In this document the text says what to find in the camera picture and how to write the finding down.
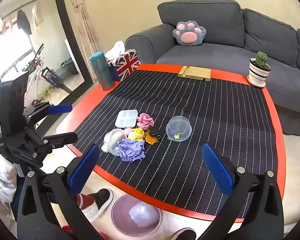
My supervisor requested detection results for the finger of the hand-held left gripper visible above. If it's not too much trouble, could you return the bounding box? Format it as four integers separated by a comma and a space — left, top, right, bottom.
22, 102, 73, 119
41, 132, 78, 148

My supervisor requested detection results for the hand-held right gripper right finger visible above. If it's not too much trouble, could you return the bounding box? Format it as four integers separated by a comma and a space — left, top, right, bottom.
199, 143, 285, 240

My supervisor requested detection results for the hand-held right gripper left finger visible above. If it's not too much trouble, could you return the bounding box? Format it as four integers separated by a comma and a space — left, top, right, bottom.
16, 144, 103, 240

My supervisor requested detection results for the clear plastic cup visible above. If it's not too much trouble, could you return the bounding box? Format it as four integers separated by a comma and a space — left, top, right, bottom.
101, 128, 130, 157

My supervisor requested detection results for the clear plastic dome lid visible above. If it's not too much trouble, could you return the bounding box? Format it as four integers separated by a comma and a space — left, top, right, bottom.
166, 116, 192, 142

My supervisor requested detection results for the translucent pink waste bin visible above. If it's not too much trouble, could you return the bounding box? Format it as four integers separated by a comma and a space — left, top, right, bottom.
111, 194, 163, 237

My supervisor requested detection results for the white compartment tray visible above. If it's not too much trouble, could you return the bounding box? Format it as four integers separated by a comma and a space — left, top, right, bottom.
115, 109, 138, 128

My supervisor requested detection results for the pink scrunchie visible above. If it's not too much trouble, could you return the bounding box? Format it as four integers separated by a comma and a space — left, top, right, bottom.
137, 113, 155, 130

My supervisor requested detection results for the person's left leg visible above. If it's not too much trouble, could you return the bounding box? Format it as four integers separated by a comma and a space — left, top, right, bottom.
74, 192, 95, 208

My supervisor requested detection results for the person's left shoe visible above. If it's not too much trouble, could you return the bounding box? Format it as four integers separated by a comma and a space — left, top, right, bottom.
81, 188, 114, 222

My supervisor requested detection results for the person's shoe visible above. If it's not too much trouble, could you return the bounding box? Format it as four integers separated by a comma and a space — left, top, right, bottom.
81, 188, 114, 222
170, 227, 198, 240

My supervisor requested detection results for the white bicycle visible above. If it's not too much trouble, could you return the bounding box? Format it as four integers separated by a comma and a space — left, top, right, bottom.
22, 44, 73, 105

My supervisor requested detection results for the teal insulated bottle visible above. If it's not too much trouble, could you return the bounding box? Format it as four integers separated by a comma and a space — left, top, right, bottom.
89, 52, 115, 90

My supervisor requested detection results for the black striped placemat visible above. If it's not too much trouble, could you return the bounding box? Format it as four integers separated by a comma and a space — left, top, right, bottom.
74, 70, 278, 219

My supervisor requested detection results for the yellow toy figure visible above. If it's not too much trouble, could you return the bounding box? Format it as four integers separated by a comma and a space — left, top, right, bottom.
128, 127, 146, 140

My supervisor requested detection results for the person's right shoe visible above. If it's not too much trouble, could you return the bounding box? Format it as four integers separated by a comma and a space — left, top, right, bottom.
170, 227, 198, 240

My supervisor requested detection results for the pale purple crumpled ball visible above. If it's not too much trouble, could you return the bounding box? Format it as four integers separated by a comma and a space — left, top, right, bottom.
129, 204, 158, 228

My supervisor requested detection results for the red table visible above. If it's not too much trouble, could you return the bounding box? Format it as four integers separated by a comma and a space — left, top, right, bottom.
55, 64, 287, 224

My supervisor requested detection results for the flag print tissue box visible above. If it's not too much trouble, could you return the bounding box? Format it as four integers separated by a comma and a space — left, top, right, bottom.
105, 40, 141, 82

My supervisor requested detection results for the beige curtain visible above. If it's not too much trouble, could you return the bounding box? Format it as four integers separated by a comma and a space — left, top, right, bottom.
65, 0, 100, 55

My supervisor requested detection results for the black hanging garment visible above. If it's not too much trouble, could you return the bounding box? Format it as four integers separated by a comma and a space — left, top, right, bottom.
16, 9, 32, 35

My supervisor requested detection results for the wooden phone stand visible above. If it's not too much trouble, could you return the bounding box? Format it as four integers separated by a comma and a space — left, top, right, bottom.
178, 65, 212, 82

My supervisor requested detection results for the potted cactus in striped pot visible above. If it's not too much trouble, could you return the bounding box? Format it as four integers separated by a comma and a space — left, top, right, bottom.
247, 52, 272, 88

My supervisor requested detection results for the grey fabric sofa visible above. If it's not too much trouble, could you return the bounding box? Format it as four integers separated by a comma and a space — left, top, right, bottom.
125, 0, 300, 113

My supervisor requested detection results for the grey pink paw cushion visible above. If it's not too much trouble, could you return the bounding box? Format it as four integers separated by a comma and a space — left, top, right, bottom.
172, 21, 207, 47

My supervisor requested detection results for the orange keychain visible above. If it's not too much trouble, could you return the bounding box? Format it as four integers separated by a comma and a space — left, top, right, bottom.
144, 132, 159, 145

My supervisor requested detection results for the black door frame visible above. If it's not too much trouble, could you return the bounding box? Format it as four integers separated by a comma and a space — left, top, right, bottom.
52, 0, 93, 88

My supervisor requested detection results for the black floor cable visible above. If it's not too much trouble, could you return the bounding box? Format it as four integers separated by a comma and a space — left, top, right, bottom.
282, 132, 300, 140

